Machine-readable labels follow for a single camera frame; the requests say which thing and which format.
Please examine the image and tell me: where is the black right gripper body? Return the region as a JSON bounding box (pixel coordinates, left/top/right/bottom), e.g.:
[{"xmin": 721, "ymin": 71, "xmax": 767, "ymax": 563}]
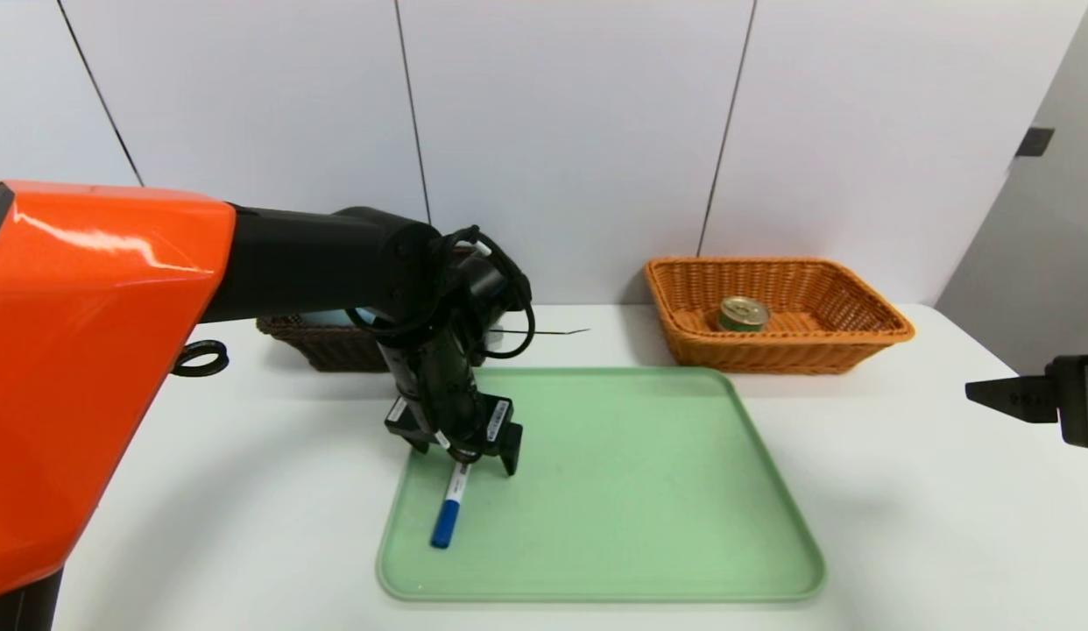
[{"xmin": 1045, "ymin": 354, "xmax": 1088, "ymax": 450}]

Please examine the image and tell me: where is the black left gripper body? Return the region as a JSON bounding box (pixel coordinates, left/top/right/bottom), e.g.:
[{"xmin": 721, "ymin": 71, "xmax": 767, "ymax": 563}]
[{"xmin": 384, "ymin": 336, "xmax": 514, "ymax": 457}]

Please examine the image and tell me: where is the dark brown wicker basket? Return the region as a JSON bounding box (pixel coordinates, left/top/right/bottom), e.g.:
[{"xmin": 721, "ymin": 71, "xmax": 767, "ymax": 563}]
[{"xmin": 257, "ymin": 314, "xmax": 392, "ymax": 372}]

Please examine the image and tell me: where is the orange wicker basket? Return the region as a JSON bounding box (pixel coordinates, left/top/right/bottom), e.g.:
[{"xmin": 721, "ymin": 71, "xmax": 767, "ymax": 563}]
[{"xmin": 644, "ymin": 257, "xmax": 915, "ymax": 376}]

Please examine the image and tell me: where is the green plastic tray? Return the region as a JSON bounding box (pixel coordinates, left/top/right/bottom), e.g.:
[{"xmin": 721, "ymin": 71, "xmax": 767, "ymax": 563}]
[{"xmin": 378, "ymin": 365, "xmax": 827, "ymax": 602}]

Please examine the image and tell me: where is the blue white marker pen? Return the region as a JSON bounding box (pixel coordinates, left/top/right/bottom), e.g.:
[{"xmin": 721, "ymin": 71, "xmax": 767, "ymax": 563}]
[{"xmin": 431, "ymin": 462, "xmax": 471, "ymax": 549}]

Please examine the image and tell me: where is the tin can green label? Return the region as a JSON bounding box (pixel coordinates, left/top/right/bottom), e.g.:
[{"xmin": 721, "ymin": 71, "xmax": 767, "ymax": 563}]
[{"xmin": 717, "ymin": 296, "xmax": 770, "ymax": 334}]

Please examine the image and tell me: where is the black left camera cable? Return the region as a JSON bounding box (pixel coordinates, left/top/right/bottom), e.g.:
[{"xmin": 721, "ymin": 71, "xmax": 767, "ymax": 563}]
[{"xmin": 430, "ymin": 225, "xmax": 536, "ymax": 360}]

